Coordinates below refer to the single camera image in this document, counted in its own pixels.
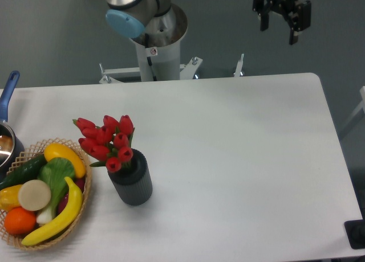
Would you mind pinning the orange fruit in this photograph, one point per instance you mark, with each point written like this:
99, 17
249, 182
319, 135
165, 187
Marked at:
19, 221

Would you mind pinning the dark grey ribbed vase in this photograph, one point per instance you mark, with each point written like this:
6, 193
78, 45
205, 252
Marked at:
133, 185

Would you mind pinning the woven wicker basket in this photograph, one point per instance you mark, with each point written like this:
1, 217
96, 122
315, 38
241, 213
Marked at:
29, 153

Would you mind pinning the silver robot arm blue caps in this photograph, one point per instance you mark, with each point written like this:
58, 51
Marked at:
156, 23

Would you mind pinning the yellow banana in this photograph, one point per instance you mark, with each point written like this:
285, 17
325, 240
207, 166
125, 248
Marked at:
63, 220

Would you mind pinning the dark red vegetable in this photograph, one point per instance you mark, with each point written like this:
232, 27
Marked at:
80, 182

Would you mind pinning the yellow bell pepper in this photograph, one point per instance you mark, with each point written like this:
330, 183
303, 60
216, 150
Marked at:
9, 197

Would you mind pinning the beige round disc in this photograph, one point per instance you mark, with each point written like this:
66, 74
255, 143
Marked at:
34, 195

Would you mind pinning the black device at table edge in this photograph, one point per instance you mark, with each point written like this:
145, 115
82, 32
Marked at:
355, 233

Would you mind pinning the white furniture part right edge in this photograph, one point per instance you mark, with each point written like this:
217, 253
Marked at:
354, 118

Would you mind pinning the blue handled steel pot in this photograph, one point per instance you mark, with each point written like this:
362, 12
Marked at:
11, 146

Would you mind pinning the green bok choy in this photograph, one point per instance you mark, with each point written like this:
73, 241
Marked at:
53, 174

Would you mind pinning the red tulip bouquet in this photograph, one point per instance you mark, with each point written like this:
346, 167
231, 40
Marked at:
109, 144

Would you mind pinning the green cucumber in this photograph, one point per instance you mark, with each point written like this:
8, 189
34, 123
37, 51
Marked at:
26, 172

